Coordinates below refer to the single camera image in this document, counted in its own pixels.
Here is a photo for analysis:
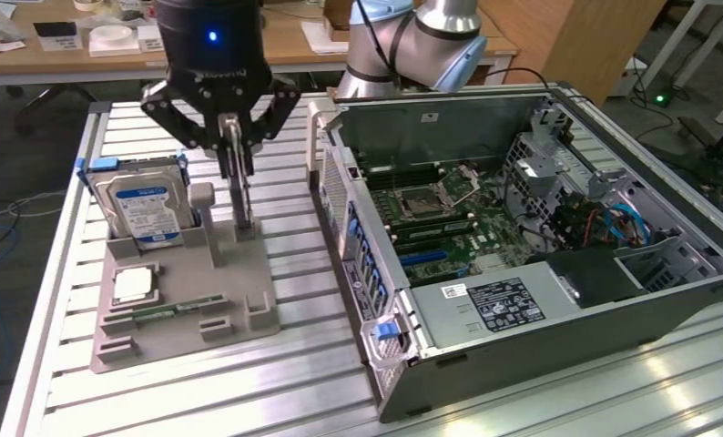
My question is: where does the brown cardboard box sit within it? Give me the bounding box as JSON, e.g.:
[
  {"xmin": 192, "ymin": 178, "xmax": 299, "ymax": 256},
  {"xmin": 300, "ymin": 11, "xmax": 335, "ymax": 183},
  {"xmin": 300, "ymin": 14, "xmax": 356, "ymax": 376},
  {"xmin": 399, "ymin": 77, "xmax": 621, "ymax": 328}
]
[{"xmin": 323, "ymin": 0, "xmax": 356, "ymax": 31}]

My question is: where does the CPU socket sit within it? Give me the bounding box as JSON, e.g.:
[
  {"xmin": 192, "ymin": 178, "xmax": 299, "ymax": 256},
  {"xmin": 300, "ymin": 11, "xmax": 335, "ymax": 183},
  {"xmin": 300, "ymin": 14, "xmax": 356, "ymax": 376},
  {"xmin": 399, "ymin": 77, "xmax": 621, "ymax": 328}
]
[{"xmin": 399, "ymin": 186, "xmax": 451, "ymax": 219}]

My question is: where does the white box with black top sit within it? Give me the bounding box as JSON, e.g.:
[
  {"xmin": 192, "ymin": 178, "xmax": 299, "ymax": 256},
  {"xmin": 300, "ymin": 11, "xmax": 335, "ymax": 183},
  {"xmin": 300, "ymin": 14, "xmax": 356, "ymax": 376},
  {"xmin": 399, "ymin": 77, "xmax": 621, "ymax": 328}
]
[{"xmin": 32, "ymin": 21, "xmax": 87, "ymax": 52}]

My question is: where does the wooden cabinet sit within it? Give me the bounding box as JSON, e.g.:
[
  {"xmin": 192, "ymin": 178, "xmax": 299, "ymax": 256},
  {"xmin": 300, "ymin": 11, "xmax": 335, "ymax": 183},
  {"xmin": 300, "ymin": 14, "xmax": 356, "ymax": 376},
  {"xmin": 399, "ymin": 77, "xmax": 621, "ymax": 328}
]
[{"xmin": 475, "ymin": 0, "xmax": 670, "ymax": 104}]

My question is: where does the stack of white papers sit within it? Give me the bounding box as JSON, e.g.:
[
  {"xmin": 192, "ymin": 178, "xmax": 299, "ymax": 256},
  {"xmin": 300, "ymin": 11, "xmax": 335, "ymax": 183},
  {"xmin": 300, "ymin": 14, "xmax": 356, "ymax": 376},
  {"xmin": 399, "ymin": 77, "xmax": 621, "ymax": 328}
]
[{"xmin": 302, "ymin": 20, "xmax": 352, "ymax": 56}]

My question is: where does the green motherboard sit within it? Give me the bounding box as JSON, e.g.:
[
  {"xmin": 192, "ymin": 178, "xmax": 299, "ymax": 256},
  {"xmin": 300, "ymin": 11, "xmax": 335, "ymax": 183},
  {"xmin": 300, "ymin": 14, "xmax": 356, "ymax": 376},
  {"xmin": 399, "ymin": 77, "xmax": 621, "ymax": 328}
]
[{"xmin": 354, "ymin": 158, "xmax": 558, "ymax": 281}]

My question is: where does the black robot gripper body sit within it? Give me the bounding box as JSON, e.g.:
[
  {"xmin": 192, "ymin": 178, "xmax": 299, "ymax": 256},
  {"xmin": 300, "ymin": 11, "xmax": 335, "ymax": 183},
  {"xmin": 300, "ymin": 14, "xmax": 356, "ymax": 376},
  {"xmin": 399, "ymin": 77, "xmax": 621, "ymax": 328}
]
[{"xmin": 155, "ymin": 0, "xmax": 275, "ymax": 129}]

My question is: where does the grey parts rack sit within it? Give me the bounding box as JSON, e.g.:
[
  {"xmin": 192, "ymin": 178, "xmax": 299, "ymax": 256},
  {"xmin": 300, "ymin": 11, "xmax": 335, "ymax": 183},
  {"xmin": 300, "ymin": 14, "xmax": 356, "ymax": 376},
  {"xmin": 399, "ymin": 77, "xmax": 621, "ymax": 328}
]
[{"xmin": 90, "ymin": 180, "xmax": 283, "ymax": 374}]

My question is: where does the small white labelled box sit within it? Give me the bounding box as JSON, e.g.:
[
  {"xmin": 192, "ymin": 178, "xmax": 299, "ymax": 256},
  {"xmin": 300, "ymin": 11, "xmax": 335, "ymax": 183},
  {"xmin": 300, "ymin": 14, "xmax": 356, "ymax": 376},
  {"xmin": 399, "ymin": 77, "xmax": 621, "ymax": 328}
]
[{"xmin": 136, "ymin": 24, "xmax": 168, "ymax": 54}]

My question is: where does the silver CPU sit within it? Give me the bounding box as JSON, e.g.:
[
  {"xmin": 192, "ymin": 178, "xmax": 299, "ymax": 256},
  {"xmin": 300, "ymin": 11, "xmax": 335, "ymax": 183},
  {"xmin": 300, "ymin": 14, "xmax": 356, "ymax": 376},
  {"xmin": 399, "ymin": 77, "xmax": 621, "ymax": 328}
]
[{"xmin": 112, "ymin": 268, "xmax": 159, "ymax": 306}]

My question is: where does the loose green RAM stick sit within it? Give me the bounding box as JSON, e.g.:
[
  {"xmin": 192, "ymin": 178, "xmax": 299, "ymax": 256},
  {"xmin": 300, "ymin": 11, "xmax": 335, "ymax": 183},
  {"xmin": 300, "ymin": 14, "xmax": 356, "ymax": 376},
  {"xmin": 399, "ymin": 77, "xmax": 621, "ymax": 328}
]
[{"xmin": 134, "ymin": 298, "xmax": 226, "ymax": 320}]

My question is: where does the dark grey open PC case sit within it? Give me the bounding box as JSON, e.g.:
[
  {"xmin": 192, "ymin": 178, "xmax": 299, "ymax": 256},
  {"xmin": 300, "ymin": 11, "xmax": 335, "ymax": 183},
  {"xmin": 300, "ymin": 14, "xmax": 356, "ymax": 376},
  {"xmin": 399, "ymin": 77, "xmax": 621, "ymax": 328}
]
[{"xmin": 306, "ymin": 81, "xmax": 723, "ymax": 424}]

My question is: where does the graphics card with metal bracket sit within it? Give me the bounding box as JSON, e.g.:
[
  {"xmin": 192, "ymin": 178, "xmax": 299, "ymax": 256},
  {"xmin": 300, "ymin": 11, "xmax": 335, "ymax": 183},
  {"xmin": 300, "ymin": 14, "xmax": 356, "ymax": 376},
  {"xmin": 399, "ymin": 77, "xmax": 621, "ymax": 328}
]
[{"xmin": 219, "ymin": 114, "xmax": 258, "ymax": 234}]

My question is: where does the metal disk bay cage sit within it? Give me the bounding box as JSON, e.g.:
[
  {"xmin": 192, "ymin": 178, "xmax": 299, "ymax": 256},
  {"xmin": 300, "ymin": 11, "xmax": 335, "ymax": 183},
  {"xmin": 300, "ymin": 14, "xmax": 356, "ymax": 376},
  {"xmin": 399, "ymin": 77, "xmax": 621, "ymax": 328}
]
[{"xmin": 503, "ymin": 131, "xmax": 587, "ymax": 247}]

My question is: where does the wooden desk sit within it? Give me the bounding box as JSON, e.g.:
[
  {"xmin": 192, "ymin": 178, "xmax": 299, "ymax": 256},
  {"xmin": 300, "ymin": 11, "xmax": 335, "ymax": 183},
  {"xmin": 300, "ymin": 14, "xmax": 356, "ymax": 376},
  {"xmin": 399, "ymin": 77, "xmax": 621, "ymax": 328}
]
[{"xmin": 0, "ymin": 0, "xmax": 521, "ymax": 87}]

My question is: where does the orange wire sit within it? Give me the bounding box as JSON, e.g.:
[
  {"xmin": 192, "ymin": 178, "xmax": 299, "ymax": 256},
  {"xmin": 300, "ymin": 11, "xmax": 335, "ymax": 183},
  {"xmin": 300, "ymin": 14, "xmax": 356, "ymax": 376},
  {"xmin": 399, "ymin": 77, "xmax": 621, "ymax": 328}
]
[{"xmin": 583, "ymin": 207, "xmax": 609, "ymax": 249}]

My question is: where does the hard disk in blue caddy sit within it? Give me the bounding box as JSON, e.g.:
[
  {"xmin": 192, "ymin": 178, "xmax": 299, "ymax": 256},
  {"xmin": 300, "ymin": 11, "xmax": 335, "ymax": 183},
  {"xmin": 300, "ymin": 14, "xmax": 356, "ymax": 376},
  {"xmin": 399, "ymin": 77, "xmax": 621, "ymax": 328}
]
[{"xmin": 75, "ymin": 147, "xmax": 203, "ymax": 251}]

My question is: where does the black cable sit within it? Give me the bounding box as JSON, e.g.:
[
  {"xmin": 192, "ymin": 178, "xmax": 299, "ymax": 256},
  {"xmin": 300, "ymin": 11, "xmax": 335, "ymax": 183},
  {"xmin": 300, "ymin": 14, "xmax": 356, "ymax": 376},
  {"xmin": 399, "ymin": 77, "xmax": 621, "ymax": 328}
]
[{"xmin": 465, "ymin": 66, "xmax": 587, "ymax": 99}]

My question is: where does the white desk frame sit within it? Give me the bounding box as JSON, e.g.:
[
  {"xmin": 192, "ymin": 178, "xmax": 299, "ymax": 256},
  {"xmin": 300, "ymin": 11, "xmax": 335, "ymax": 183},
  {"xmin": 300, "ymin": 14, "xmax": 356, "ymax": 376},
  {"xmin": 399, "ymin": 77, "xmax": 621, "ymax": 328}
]
[{"xmin": 638, "ymin": 0, "xmax": 723, "ymax": 125}]

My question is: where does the metal socket cover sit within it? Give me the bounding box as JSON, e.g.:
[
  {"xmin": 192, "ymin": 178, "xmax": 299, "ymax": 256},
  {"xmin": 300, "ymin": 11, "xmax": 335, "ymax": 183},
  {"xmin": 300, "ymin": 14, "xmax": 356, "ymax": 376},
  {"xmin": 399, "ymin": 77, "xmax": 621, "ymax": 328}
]
[{"xmin": 437, "ymin": 164, "xmax": 485, "ymax": 198}]

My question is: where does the white round dish on box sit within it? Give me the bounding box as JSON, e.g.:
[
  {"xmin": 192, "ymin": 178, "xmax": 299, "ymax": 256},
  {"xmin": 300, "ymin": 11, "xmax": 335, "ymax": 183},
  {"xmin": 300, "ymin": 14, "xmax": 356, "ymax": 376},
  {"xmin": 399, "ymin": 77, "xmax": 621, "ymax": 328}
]
[{"xmin": 88, "ymin": 25, "xmax": 142, "ymax": 58}]

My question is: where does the silver power supply unit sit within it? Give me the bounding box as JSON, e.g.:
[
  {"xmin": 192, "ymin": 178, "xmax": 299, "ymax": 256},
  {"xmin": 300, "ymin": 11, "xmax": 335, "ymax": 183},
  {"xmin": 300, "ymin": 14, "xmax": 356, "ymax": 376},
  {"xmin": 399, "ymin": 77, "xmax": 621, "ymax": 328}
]
[{"xmin": 409, "ymin": 261, "xmax": 582, "ymax": 361}]

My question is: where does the installed green RAM stick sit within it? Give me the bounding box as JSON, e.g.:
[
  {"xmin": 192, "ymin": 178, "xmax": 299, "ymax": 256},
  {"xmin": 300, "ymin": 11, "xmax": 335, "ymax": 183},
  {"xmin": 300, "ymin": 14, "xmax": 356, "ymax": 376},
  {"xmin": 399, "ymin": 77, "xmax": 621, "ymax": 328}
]
[{"xmin": 391, "ymin": 218, "xmax": 479, "ymax": 241}]

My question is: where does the blue expansion slot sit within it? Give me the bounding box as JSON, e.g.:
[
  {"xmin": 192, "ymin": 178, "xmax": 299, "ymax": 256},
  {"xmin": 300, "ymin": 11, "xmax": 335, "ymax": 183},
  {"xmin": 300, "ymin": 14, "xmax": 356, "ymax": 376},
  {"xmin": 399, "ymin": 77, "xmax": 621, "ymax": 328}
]
[{"xmin": 401, "ymin": 251, "xmax": 449, "ymax": 269}]

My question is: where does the blue wire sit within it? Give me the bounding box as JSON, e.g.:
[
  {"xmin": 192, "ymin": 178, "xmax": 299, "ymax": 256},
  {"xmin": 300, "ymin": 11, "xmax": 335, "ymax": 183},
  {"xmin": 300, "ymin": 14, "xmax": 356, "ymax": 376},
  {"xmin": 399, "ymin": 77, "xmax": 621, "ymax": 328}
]
[{"xmin": 603, "ymin": 202, "xmax": 654, "ymax": 249}]

